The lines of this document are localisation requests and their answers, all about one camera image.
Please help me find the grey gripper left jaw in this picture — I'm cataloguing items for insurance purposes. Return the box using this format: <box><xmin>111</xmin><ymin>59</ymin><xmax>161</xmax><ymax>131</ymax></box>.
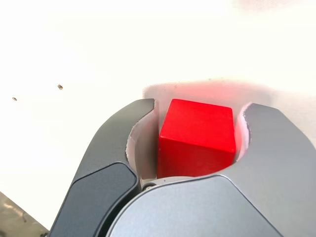
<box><xmin>48</xmin><ymin>98</ymin><xmax>160</xmax><ymax>237</ymax></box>

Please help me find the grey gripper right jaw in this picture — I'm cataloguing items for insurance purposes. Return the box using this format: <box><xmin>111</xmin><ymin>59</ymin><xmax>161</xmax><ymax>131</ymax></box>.
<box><xmin>105</xmin><ymin>102</ymin><xmax>316</xmax><ymax>237</ymax></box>

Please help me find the red cube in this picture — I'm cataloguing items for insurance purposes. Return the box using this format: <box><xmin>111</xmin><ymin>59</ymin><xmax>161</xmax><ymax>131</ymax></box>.
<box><xmin>157</xmin><ymin>98</ymin><xmax>237</xmax><ymax>179</ymax></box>

